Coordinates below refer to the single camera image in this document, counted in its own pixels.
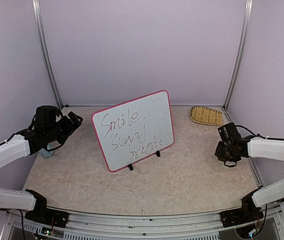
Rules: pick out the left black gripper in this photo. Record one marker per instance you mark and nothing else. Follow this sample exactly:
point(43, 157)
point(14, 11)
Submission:
point(70, 127)

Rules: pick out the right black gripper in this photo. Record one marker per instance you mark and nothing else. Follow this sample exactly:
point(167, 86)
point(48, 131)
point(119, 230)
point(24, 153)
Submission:
point(218, 152)

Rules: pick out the pink framed whiteboard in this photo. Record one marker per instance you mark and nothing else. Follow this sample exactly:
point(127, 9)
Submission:
point(134, 130)

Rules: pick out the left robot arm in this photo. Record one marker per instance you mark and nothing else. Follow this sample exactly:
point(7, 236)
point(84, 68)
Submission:
point(49, 130)

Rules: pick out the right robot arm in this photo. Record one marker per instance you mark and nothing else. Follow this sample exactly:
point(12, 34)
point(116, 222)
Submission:
point(255, 147)

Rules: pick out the light blue mug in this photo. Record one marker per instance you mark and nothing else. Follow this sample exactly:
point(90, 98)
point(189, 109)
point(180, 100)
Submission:
point(46, 154)

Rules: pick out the woven bamboo tray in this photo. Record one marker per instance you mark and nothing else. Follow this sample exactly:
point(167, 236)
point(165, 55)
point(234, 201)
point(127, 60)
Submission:
point(206, 116)

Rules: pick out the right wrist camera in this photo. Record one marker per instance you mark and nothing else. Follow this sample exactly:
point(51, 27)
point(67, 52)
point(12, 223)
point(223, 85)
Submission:
point(229, 133)

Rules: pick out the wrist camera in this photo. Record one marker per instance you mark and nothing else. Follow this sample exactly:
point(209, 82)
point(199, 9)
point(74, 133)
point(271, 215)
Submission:
point(229, 133)
point(45, 117)

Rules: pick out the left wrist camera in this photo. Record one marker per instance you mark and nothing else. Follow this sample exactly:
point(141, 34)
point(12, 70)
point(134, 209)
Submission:
point(45, 117)

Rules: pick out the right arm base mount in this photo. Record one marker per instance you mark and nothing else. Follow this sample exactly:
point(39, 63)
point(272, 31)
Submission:
point(248, 212)

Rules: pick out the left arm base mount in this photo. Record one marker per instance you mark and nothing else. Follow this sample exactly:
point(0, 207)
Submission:
point(44, 215)

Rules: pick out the front aluminium rail frame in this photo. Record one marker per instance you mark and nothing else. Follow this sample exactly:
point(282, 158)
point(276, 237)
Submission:
point(95, 226)

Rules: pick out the left aluminium corner post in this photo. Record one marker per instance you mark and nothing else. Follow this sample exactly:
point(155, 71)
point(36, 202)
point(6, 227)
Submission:
point(45, 53)

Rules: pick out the aluminium corner post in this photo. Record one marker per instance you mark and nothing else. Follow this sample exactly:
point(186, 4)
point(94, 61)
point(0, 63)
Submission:
point(239, 54)
point(45, 53)

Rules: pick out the right aluminium corner post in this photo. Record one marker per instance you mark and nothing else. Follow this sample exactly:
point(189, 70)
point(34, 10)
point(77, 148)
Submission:
point(239, 54)

